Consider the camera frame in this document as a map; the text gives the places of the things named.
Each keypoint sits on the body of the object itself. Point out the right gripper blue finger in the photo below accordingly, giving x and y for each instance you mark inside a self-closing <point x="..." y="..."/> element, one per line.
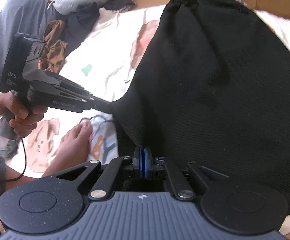
<point x="115" y="174"/>
<point x="176" y="183"/>

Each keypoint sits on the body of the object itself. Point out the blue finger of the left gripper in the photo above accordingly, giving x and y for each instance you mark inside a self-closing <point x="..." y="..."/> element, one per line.
<point x="69" y="96"/>

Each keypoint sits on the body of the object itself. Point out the black shorts with bear lining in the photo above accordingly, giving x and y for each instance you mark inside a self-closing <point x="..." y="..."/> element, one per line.
<point x="213" y="86"/>

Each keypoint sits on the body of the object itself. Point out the person's left hand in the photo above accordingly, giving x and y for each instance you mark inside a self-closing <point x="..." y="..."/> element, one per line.
<point x="25" y="121"/>

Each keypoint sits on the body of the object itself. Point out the brown t-shirt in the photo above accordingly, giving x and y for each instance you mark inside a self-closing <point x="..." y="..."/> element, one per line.
<point x="53" y="55"/>

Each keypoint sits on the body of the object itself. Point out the cream bear print bedsheet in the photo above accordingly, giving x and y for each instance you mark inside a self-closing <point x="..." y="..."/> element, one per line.
<point x="105" y="64"/>

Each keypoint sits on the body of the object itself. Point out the person's bare foot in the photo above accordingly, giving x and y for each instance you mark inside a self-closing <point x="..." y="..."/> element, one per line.
<point x="73" y="149"/>

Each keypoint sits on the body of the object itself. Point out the black garment under pillow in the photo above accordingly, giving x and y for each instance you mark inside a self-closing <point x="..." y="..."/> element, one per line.
<point x="79" y="24"/>

